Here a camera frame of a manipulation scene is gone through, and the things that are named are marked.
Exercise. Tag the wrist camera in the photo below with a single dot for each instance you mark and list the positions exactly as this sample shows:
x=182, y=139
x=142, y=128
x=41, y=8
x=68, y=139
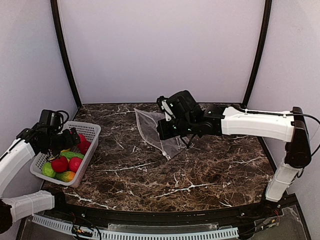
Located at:
x=58, y=120
x=164, y=107

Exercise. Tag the black right frame post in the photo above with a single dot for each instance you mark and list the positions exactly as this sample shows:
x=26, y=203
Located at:
x=259, y=51

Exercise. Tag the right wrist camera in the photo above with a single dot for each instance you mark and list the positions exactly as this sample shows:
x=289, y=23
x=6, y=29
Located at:
x=164, y=107

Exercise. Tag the red toy tomato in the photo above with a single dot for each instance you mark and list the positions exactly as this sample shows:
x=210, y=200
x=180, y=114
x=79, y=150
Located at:
x=60, y=165

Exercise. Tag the red toy fruit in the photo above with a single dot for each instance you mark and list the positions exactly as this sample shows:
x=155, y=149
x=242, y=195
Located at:
x=84, y=147
x=74, y=164

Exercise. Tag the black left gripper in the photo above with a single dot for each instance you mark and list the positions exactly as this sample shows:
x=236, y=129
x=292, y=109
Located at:
x=67, y=138

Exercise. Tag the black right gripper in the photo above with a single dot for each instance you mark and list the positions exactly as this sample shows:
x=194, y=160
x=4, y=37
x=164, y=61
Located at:
x=164, y=129

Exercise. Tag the yellow toy lemon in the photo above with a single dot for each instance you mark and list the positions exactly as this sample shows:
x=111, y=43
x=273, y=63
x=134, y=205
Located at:
x=65, y=150

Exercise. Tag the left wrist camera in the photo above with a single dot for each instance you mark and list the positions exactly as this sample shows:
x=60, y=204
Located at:
x=58, y=120

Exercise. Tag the black left frame post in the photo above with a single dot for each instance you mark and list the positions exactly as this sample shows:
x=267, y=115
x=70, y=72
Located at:
x=63, y=52

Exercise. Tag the red toy fruit front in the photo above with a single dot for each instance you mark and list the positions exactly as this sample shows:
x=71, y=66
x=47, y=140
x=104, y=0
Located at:
x=74, y=164

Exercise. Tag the green orange toy mango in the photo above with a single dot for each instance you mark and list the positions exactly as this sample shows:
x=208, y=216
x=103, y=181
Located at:
x=66, y=176

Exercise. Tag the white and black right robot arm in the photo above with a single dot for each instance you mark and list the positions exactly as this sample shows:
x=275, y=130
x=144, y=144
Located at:
x=184, y=116

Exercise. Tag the white plastic basket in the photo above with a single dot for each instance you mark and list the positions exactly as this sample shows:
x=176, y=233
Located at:
x=91, y=132

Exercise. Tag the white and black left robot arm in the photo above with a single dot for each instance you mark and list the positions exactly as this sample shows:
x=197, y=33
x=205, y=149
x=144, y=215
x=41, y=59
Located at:
x=47, y=136

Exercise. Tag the clear zip top bag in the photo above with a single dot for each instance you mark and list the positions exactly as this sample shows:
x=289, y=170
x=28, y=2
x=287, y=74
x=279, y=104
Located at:
x=147, y=123

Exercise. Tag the black front rail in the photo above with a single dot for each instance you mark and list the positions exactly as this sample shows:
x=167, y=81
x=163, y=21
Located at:
x=234, y=216

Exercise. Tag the black frame post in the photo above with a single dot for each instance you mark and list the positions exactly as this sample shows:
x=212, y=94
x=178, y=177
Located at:
x=63, y=52
x=259, y=51

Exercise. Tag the white slotted cable duct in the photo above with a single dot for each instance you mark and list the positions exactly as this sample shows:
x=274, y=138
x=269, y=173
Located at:
x=130, y=232

